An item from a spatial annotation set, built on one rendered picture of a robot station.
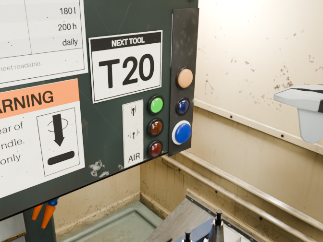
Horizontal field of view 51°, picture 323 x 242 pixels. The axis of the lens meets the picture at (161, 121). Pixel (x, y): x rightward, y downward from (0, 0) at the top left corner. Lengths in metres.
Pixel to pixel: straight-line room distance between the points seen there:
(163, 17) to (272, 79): 0.84
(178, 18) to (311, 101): 0.18
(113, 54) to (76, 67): 0.05
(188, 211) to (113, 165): 1.26
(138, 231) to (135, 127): 1.53
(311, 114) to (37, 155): 0.30
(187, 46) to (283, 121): 0.82
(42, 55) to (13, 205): 0.16
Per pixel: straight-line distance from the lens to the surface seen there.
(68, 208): 1.81
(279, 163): 1.29
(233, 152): 1.40
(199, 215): 1.64
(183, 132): 0.47
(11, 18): 0.32
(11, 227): 1.22
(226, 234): 0.99
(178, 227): 1.63
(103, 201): 1.92
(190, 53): 0.45
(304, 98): 0.41
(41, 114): 0.35
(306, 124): 0.42
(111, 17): 0.37
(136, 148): 0.43
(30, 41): 0.33
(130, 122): 0.41
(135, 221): 1.99
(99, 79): 0.37
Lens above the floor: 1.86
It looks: 23 degrees down
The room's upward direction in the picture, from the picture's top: 1 degrees clockwise
